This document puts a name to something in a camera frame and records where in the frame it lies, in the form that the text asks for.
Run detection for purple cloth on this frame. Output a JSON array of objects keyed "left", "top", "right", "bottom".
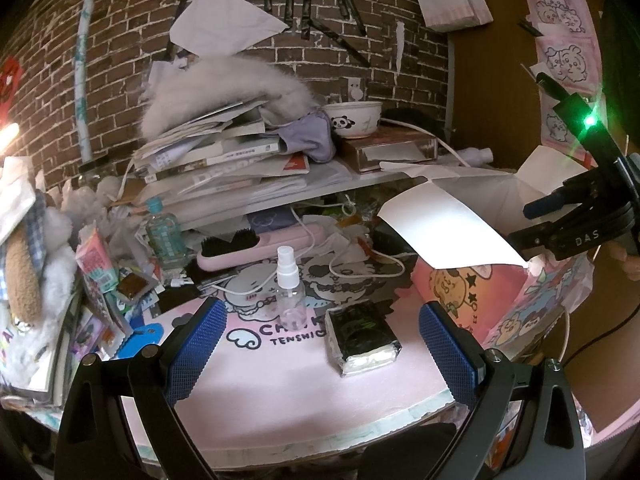
[{"left": 277, "top": 110, "right": 338, "bottom": 163}]

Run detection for purple card packs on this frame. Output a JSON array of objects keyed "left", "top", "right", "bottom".
[{"left": 70, "top": 305, "right": 108, "bottom": 361}]

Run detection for pink cartoon packet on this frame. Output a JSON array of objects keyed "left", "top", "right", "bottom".
[{"left": 75, "top": 227, "right": 131, "bottom": 331}]

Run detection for clear spray bottle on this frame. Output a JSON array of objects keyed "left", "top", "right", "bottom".
[{"left": 272, "top": 246, "right": 307, "bottom": 330}]

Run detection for black green tissue pack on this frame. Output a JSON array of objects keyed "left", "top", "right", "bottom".
[{"left": 325, "top": 302, "right": 403, "bottom": 378}]

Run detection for purple printed pouch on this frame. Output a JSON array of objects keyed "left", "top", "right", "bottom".
[{"left": 247, "top": 209, "right": 296, "bottom": 236}]

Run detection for water bottle teal label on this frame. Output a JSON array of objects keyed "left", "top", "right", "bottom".
[{"left": 145, "top": 197, "right": 183, "bottom": 268}]

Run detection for light blue rolled tube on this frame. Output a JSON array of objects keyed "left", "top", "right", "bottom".
[{"left": 74, "top": 0, "right": 108, "bottom": 161}]

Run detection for red wall decoration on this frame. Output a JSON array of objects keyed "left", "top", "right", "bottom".
[{"left": 0, "top": 57, "right": 23, "bottom": 111}]

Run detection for white paper strip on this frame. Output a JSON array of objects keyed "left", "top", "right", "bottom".
[{"left": 395, "top": 20, "right": 407, "bottom": 73}]

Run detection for thick white cable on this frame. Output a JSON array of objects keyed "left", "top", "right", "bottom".
[{"left": 385, "top": 117, "right": 466, "bottom": 166}]

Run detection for glass jar dark lid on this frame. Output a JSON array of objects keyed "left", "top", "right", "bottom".
[{"left": 77, "top": 157, "right": 136, "bottom": 188}]

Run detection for cartoon wall poster strip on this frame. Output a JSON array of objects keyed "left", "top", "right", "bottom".
[{"left": 530, "top": 0, "right": 603, "bottom": 161}]

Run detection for pink cartoon desk mat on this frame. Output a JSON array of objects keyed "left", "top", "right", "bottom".
[{"left": 120, "top": 250, "right": 451, "bottom": 466}]

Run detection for black tape wall lettering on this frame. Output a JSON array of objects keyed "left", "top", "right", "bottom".
[{"left": 150, "top": 0, "right": 371, "bottom": 66}]

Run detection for white plastic bag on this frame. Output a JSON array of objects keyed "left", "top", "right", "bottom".
[{"left": 0, "top": 155, "right": 38, "bottom": 246}]

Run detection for pink cartoon cardboard box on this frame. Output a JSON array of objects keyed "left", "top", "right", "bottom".
[{"left": 377, "top": 145, "right": 596, "bottom": 351}]

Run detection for person's right hand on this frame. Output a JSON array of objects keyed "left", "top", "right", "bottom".
[{"left": 607, "top": 241, "right": 640, "bottom": 282}]

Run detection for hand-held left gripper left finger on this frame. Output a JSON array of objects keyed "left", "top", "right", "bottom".
[{"left": 52, "top": 296, "right": 228, "bottom": 480}]

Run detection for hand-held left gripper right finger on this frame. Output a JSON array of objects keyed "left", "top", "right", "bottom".
[{"left": 419, "top": 301, "right": 586, "bottom": 480}]

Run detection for grey fluffy fur item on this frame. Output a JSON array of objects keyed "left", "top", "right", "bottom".
[{"left": 140, "top": 55, "right": 316, "bottom": 138}]

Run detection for pink hairbrush black bristles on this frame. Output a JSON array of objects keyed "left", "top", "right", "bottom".
[{"left": 196, "top": 225, "right": 326, "bottom": 272}]

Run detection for pile of books and papers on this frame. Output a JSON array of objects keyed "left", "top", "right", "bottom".
[{"left": 132, "top": 100, "right": 351, "bottom": 201}]

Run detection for stack of wrapped books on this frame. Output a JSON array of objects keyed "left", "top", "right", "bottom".
[{"left": 0, "top": 280, "right": 88, "bottom": 406}]

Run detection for brown snack packet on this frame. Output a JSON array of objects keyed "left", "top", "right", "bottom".
[{"left": 116, "top": 272, "right": 151, "bottom": 303}]

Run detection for white panda bowl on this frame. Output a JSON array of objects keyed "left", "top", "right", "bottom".
[{"left": 322, "top": 101, "right": 383, "bottom": 140}]

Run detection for white plastic tube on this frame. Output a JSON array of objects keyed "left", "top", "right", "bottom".
[{"left": 460, "top": 146, "right": 496, "bottom": 166}]

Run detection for white plush dog checkered hat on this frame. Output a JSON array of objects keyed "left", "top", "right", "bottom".
[{"left": 0, "top": 190, "right": 81, "bottom": 396}]

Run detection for blue tag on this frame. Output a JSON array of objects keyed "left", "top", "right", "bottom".
[{"left": 117, "top": 322, "right": 165, "bottom": 358}]

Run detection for white paper sheet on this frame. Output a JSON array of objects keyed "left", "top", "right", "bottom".
[{"left": 169, "top": 0, "right": 291, "bottom": 58}]

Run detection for brown flat box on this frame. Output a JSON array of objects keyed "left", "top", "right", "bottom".
[{"left": 340, "top": 127, "right": 440, "bottom": 175}]

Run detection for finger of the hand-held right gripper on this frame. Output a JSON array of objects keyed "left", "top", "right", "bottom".
[
  {"left": 522, "top": 169, "right": 601, "bottom": 220},
  {"left": 506, "top": 220, "right": 556, "bottom": 262}
]

